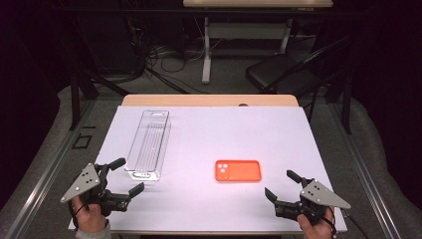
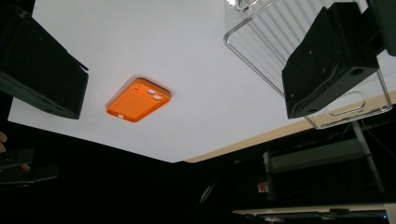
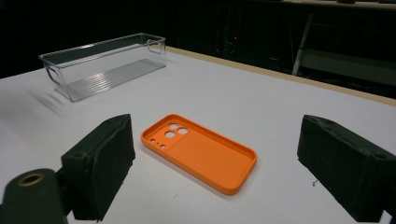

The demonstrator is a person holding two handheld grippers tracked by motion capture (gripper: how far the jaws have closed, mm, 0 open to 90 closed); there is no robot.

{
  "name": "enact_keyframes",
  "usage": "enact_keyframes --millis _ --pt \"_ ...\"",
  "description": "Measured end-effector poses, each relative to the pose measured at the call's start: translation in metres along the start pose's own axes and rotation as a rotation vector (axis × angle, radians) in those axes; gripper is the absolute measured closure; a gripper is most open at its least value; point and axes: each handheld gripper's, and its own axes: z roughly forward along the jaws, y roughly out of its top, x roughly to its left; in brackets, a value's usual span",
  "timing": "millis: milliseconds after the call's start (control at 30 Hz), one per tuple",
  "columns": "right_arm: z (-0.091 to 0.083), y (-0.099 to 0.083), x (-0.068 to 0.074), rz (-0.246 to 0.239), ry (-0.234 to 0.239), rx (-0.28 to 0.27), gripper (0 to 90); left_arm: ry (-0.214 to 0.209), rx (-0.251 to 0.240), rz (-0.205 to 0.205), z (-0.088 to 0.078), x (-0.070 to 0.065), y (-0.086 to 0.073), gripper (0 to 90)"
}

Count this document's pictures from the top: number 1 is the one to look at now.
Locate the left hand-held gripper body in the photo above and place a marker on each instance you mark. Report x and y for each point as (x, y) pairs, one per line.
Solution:
(81, 183)

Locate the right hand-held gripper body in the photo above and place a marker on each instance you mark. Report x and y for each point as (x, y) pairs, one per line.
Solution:
(323, 195)

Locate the clear plastic tray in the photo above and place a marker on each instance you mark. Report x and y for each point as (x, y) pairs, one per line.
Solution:
(149, 146)

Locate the orange phone case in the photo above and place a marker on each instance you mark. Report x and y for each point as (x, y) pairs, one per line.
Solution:
(238, 171)

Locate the person's right hand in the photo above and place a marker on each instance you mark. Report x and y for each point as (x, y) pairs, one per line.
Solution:
(315, 229)

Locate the person's left hand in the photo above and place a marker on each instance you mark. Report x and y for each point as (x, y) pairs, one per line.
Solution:
(89, 217)

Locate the white table mat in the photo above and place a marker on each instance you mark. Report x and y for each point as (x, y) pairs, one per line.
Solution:
(199, 205)

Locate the black metal stand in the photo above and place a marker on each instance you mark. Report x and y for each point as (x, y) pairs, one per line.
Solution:
(347, 106)
(75, 99)

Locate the black folding chair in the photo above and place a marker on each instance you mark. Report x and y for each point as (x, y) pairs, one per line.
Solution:
(278, 73)

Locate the white-legged desk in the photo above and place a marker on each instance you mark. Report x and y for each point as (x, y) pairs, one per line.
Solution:
(245, 30)

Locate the aluminium floor rail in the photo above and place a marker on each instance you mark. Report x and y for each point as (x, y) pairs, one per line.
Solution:
(43, 182)
(368, 186)

